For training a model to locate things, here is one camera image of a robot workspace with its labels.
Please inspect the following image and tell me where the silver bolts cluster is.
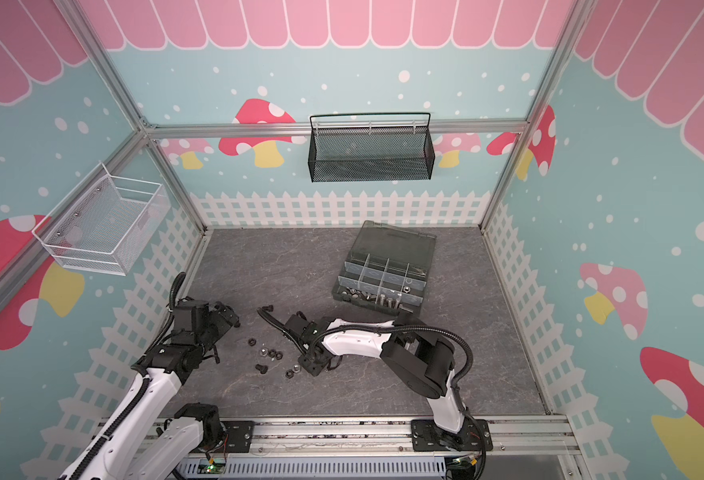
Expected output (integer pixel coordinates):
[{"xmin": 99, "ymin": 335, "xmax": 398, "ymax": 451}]
[{"xmin": 334, "ymin": 286, "xmax": 421, "ymax": 309}]

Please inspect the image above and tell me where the grey compartment organizer box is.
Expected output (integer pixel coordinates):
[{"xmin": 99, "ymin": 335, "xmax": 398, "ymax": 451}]
[{"xmin": 332, "ymin": 220, "xmax": 437, "ymax": 315}]

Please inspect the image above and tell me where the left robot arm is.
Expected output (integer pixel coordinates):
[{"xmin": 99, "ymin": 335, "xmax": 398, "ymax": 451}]
[{"xmin": 60, "ymin": 298, "xmax": 240, "ymax": 479}]

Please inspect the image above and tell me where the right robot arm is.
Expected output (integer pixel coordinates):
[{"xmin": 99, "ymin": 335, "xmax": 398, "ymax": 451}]
[{"xmin": 282, "ymin": 312, "xmax": 467, "ymax": 435}]

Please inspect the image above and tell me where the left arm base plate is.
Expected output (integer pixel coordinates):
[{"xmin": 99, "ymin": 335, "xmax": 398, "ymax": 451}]
[{"xmin": 198, "ymin": 420, "xmax": 255, "ymax": 454}]

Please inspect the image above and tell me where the white mesh wall basket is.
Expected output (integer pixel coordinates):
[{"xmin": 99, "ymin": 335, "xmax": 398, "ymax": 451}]
[{"xmin": 32, "ymin": 164, "xmax": 171, "ymax": 276}]

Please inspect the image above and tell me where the white slotted cable duct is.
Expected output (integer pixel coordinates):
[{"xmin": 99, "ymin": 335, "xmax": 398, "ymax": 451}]
[{"xmin": 177, "ymin": 457, "xmax": 447, "ymax": 479}]

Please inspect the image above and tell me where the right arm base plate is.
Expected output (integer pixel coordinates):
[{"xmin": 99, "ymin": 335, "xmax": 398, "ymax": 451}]
[{"xmin": 411, "ymin": 419, "xmax": 494, "ymax": 452}]

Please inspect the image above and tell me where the black mesh wall basket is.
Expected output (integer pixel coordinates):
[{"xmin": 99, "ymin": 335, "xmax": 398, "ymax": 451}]
[{"xmin": 308, "ymin": 112, "xmax": 436, "ymax": 182}]

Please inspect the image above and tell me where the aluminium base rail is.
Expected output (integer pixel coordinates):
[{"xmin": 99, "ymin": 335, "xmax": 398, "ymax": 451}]
[{"xmin": 80, "ymin": 415, "xmax": 581, "ymax": 460}]

